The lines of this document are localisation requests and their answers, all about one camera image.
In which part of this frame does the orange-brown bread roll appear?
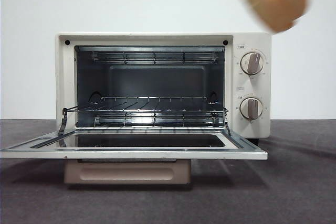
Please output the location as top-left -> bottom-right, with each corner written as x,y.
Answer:
233,0 -> 312,34

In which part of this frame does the cream round oven knob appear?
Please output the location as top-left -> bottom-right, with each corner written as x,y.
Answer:
239,97 -> 264,121
240,51 -> 265,76

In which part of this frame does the metal wire oven rack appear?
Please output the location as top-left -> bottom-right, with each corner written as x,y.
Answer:
62,96 -> 229,112

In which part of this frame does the cream Toshiba toaster oven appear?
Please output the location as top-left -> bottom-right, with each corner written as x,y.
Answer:
55,32 -> 272,146

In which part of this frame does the oven door with glass window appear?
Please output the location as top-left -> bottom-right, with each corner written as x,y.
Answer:
0,127 -> 269,185

